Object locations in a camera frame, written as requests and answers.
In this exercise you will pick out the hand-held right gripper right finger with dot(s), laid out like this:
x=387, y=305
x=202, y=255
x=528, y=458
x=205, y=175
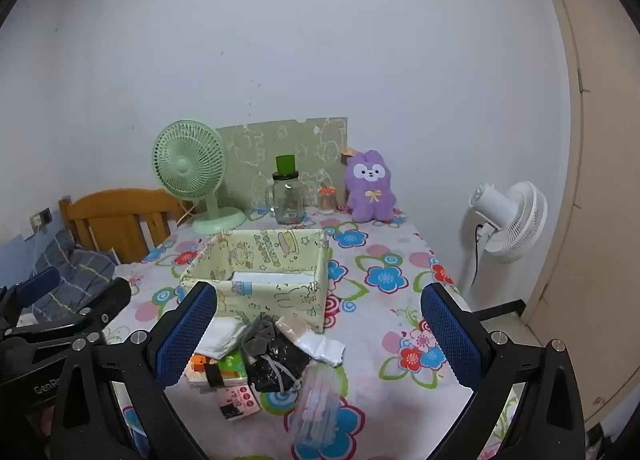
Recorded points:
x=450, y=335

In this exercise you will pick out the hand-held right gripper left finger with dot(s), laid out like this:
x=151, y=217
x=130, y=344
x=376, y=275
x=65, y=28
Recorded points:
x=185, y=335

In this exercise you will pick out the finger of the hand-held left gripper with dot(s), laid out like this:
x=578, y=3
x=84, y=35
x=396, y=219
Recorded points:
x=115, y=300
x=40, y=282

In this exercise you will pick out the white cloth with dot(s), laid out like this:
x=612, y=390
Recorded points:
x=222, y=337

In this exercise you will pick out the orange and white packet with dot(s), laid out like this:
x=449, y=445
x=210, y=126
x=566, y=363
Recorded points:
x=199, y=371

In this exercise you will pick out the grey felt piece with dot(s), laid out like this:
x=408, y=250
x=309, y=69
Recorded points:
x=257, y=335

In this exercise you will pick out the pink dotted packet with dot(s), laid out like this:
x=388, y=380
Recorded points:
x=240, y=402

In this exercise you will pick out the black mesh bag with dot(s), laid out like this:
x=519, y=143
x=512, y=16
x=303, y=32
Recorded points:
x=275, y=365

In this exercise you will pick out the yellow printed fabric storage box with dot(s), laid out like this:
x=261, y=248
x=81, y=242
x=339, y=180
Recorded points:
x=280, y=305

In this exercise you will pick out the beige sponge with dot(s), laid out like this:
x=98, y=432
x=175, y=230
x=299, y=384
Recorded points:
x=310, y=340

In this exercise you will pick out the clear plastic packet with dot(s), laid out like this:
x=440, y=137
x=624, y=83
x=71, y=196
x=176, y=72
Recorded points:
x=315, y=405

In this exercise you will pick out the plaid pillow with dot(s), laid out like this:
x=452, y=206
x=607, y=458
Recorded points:
x=80, y=270

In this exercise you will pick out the white standing fan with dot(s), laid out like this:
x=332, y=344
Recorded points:
x=515, y=225

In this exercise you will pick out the green desk fan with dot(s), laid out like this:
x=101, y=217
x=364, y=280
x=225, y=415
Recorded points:
x=190, y=164

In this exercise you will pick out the purple plush bunny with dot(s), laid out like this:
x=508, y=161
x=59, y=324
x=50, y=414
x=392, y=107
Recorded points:
x=371, y=190

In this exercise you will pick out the glass jar mug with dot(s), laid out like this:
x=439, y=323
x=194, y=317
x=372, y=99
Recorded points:
x=287, y=202

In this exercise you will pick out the small cotton swab jar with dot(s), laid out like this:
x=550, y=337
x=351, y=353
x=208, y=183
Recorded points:
x=327, y=202

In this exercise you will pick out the green plastic cup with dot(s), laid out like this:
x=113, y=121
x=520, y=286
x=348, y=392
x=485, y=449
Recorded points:
x=286, y=164

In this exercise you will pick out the green printed board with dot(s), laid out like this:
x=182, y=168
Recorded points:
x=265, y=139

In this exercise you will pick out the beige wooden door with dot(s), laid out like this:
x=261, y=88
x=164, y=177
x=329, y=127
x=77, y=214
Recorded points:
x=605, y=190

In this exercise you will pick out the wall power outlet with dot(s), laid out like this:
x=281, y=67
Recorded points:
x=41, y=219

